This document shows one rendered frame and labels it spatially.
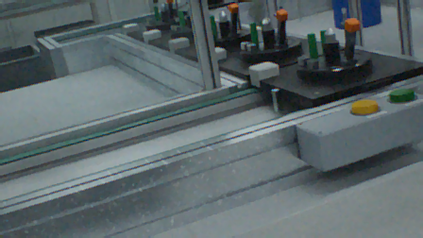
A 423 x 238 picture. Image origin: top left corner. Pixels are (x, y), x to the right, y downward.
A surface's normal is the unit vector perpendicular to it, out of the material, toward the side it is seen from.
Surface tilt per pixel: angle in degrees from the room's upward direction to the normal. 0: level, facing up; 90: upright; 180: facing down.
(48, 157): 90
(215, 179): 90
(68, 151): 90
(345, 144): 90
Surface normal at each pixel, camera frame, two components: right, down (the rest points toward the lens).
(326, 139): 0.38, 0.21
